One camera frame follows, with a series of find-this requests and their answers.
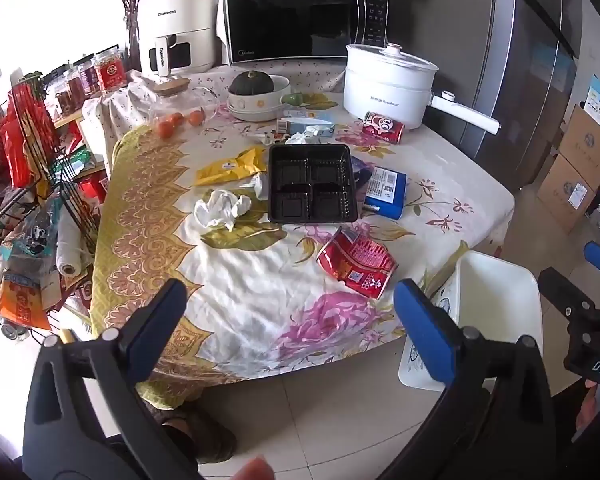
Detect white paper towel roll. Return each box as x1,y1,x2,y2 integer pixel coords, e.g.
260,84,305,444
55,210,93,277

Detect red cardboard box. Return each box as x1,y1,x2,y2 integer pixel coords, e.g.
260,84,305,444
77,172,108,206

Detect person's left hand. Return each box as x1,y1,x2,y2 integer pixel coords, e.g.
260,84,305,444
230,457,276,480

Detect white air fryer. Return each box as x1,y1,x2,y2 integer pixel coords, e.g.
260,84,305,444
136,0,217,77

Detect yellow packet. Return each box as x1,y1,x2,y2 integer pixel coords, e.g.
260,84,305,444
195,146,268,187

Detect large white tissue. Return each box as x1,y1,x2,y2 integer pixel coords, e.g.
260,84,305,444
194,189,253,232

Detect glass teapot with cork lid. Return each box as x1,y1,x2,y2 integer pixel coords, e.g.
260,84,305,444
149,76,220,136

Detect dried branches in vase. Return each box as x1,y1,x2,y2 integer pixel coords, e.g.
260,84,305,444
92,0,153,68

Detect black wire rack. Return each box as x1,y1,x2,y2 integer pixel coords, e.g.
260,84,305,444
0,72,111,331

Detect blue cardboard box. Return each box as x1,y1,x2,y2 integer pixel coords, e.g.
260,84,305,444
364,166,408,220

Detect black plastic compartment tray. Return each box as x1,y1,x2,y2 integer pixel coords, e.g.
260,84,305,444
267,143,358,224

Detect person's right hand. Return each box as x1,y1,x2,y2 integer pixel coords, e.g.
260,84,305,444
575,380,600,441

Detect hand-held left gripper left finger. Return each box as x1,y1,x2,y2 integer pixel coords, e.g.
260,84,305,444
22,278,201,480

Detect white flower-print plate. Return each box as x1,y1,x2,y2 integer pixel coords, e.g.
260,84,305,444
227,99,287,122

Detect orange packet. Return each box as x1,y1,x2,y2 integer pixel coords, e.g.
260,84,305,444
0,272,53,331

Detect white small-print cloth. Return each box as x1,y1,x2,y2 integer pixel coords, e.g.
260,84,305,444
82,57,351,161

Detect red drink can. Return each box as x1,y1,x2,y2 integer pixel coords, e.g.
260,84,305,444
362,111,406,143

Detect dark green squash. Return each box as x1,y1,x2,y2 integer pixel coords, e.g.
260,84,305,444
228,70,275,97

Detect yellow-edged floral tablecloth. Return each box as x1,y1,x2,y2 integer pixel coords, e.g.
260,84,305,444
90,91,516,408

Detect red snack wrapper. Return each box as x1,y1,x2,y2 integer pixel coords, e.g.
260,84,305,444
316,227,398,301

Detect purple wrapper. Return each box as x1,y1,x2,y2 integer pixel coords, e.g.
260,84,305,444
350,155,375,191

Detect white flower-print bowl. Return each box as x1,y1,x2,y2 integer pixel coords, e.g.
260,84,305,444
228,75,292,107

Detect white plastic trash bin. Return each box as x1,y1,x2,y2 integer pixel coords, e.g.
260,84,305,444
397,250,543,392

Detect white electric cooking pot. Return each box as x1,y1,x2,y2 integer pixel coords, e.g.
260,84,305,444
342,43,502,136

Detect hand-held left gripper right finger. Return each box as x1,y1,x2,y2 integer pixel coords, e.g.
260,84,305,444
380,279,557,480

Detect grey refrigerator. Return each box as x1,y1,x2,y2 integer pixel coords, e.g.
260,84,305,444
460,0,588,191

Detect brown slipper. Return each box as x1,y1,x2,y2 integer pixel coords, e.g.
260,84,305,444
162,400,238,466

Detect black and white microwave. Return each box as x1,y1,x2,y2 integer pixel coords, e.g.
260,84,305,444
217,0,390,67

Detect blue and white drink carton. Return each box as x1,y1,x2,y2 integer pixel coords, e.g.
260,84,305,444
276,115,337,140

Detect small white tissue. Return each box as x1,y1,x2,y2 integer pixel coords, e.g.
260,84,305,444
239,174,267,200

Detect green and white packet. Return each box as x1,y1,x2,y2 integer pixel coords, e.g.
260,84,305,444
55,147,98,176

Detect red packets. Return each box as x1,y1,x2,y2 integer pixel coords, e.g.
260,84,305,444
0,82,61,188

